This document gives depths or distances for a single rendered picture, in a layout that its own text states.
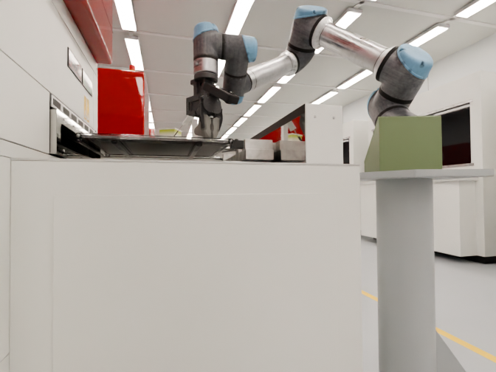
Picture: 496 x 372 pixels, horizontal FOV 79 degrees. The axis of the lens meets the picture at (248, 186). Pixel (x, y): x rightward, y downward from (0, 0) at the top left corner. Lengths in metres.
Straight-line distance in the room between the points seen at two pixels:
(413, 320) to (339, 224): 0.50
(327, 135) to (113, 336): 0.57
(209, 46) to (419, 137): 0.68
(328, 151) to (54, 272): 0.57
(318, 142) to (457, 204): 3.18
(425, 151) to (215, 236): 0.71
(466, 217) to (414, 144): 2.88
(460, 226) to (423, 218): 2.80
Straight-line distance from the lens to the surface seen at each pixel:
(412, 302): 1.05
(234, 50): 0.99
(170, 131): 1.31
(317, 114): 0.71
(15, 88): 0.63
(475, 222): 3.97
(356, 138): 5.63
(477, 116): 4.01
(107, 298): 0.58
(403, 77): 1.10
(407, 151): 1.02
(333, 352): 0.71
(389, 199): 1.00
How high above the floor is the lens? 0.76
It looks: 1 degrees up
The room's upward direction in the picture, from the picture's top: straight up
